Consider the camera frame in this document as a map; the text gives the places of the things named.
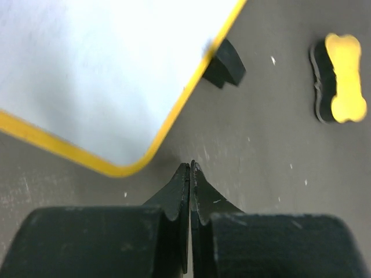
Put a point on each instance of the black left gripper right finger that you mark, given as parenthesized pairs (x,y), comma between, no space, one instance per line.
(217,230)

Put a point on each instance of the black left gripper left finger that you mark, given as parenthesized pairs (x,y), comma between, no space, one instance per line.
(171,249)

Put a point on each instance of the yellow framed whiteboard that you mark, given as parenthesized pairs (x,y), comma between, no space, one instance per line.
(102,82)

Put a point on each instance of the yellow bone shaped eraser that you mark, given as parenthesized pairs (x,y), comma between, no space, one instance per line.
(335,61)

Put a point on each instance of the black whiteboard stand foot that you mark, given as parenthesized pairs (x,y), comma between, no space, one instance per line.
(225,66)

